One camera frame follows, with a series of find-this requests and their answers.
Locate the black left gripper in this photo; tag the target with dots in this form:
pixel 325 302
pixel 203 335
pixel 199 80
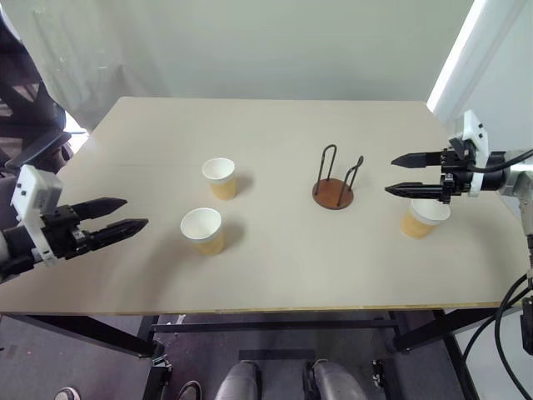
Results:
pixel 62 233

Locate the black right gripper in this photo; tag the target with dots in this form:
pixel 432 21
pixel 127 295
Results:
pixel 457 175

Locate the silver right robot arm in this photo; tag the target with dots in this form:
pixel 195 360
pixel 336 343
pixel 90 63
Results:
pixel 514 181

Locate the yellow paper cup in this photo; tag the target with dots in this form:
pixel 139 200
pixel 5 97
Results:
pixel 418 225
pixel 220 181
pixel 204 233

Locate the black office chair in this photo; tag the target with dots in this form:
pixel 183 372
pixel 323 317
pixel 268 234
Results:
pixel 37 150

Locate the grey shoe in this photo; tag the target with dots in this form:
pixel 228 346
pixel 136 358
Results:
pixel 66 394

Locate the black box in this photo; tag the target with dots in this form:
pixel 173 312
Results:
pixel 527 327

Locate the dark shoe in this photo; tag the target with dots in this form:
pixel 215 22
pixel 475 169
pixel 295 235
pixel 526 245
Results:
pixel 189 391

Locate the dark grey rounded foot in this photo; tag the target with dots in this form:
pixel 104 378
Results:
pixel 239 381
pixel 337 381

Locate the black floor strip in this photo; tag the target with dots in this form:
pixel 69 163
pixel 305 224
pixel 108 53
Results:
pixel 277 355

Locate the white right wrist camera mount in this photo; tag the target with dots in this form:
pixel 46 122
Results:
pixel 476 133

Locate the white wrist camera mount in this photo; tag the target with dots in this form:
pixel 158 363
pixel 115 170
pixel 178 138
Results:
pixel 32 196
pixel 476 133

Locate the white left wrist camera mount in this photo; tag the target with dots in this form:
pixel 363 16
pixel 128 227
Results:
pixel 32 196

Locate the black table frame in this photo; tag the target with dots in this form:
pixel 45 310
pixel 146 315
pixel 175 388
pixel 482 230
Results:
pixel 83 329

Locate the black metal stand frame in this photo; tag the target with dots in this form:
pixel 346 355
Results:
pixel 270 326

